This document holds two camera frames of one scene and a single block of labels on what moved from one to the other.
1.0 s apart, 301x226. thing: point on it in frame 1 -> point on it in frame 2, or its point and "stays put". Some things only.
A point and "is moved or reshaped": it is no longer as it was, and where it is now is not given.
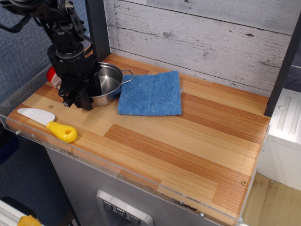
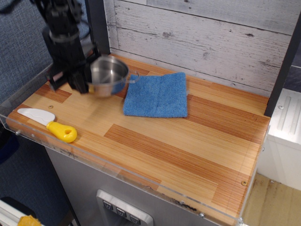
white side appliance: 280,156 stays put
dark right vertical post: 279,84 stays put
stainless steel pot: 110,77 is moved or reshaped
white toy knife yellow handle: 67,133 stays put
